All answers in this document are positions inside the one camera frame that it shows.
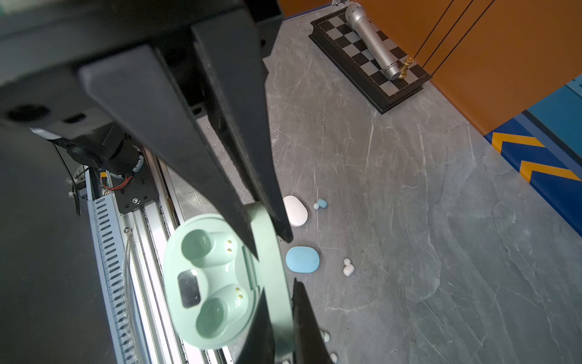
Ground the blue earbud charging case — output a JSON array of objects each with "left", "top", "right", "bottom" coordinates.
[{"left": 286, "top": 246, "right": 320, "bottom": 274}]

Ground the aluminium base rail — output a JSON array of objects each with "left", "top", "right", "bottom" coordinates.
[{"left": 84, "top": 151, "right": 233, "bottom": 363}]

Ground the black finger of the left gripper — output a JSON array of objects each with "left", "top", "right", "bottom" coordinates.
[{"left": 192, "top": 8, "right": 293, "bottom": 243}]

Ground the gold chess piece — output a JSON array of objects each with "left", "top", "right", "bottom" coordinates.
[{"left": 399, "top": 57, "right": 414, "bottom": 79}]

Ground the mint green earbud charging case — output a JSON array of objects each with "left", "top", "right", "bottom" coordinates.
[{"left": 163, "top": 203, "right": 295, "bottom": 356}]

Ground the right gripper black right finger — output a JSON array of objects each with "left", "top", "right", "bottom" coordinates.
[{"left": 293, "top": 279, "right": 333, "bottom": 364}]

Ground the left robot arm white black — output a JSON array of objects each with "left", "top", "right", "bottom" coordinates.
[{"left": 1, "top": 1, "right": 293, "bottom": 253}]

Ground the silver microphone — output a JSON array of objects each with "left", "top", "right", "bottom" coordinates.
[{"left": 346, "top": 2, "right": 401, "bottom": 81}]

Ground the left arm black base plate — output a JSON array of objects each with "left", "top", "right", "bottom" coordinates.
[{"left": 112, "top": 167, "right": 159, "bottom": 215}]

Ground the blue earbud top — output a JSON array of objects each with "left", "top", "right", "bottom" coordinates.
[{"left": 312, "top": 199, "right": 328, "bottom": 210}]

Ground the black white chessboard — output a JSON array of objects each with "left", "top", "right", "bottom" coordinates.
[{"left": 309, "top": 9, "right": 431, "bottom": 114}]

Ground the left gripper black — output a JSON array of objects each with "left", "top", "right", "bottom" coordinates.
[{"left": 1, "top": 1, "right": 283, "bottom": 254}]

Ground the white earbud charging case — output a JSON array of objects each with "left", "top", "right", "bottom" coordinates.
[{"left": 283, "top": 195, "right": 309, "bottom": 228}]

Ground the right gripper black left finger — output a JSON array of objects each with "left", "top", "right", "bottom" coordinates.
[{"left": 236, "top": 291, "right": 275, "bottom": 364}]

